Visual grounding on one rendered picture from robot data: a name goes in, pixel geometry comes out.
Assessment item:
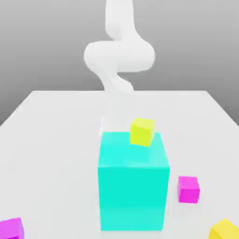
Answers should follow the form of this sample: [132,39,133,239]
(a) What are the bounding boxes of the small lime yellow cube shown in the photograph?
[130,117,156,148]

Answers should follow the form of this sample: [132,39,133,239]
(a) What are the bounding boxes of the small magenta cube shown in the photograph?
[177,176,201,204]

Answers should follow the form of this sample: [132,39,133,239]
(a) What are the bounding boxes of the small violet cube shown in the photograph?
[0,217,25,239]

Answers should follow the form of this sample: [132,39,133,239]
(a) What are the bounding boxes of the large cyan box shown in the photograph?
[97,131,170,232]

